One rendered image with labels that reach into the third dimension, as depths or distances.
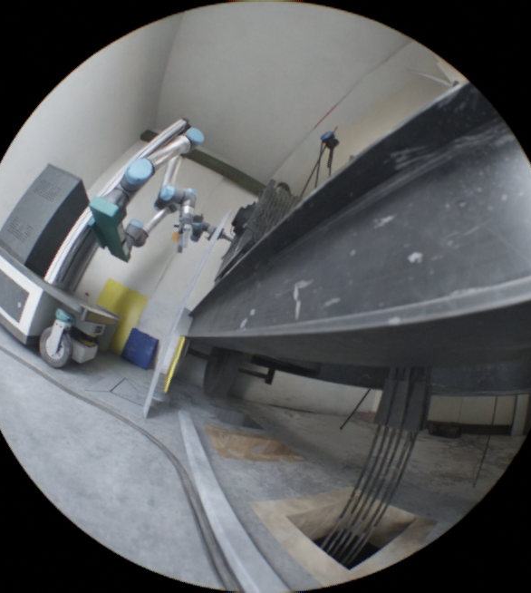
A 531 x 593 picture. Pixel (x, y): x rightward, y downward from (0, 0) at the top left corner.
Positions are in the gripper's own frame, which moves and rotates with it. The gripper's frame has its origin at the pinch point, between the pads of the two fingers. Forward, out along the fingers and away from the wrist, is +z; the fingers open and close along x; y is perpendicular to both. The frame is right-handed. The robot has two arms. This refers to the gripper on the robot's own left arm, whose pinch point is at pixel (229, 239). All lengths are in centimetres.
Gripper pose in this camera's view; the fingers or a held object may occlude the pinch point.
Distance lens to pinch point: 171.1
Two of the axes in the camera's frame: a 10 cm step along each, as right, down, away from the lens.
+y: 3.0, -8.9, 3.4
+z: 8.4, 4.1, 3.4
